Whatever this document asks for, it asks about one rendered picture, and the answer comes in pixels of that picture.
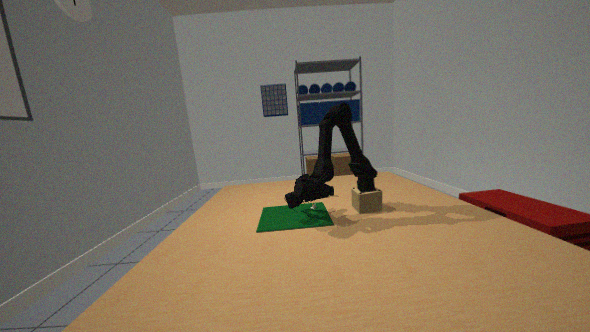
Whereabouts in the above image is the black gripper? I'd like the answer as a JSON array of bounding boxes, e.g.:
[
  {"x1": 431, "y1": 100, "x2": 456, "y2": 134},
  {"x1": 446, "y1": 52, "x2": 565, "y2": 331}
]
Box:
[{"x1": 285, "y1": 191, "x2": 316, "y2": 209}]

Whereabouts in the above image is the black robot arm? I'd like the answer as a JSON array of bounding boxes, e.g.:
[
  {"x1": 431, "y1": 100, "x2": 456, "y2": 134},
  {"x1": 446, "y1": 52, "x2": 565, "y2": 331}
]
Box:
[{"x1": 294, "y1": 102, "x2": 378, "y2": 199}]

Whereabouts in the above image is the green circuit board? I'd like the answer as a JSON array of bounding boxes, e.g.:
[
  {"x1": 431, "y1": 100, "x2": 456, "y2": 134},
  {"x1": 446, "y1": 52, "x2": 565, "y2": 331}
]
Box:
[{"x1": 256, "y1": 202, "x2": 334, "y2": 233}]

